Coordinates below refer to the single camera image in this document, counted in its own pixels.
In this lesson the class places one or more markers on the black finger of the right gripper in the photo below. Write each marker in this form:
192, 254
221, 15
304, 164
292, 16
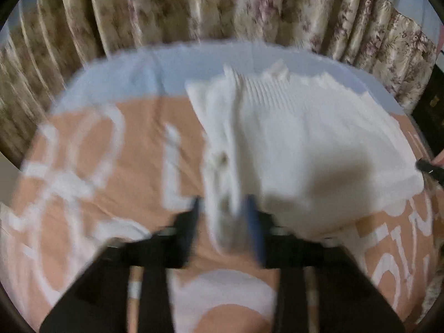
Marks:
434, 171

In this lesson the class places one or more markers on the floral beige curtain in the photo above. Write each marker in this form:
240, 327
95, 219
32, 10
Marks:
44, 42

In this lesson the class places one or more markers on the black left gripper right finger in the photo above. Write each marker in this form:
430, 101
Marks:
320, 285

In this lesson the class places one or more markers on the blue and orange bedsheet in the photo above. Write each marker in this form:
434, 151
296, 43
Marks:
121, 155

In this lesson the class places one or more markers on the white knit sweater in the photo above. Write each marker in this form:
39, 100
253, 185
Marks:
312, 152

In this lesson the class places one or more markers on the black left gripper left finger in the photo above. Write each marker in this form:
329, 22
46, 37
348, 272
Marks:
98, 301

